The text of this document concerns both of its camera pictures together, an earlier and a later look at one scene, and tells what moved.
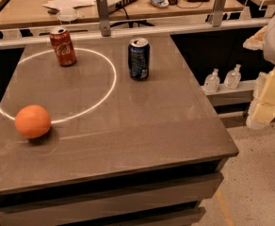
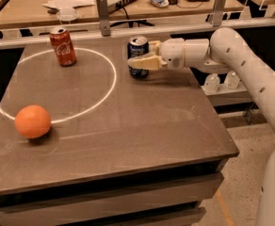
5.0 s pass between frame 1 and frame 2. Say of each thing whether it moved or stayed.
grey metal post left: stayed
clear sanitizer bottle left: stayed
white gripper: moved
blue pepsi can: stayed
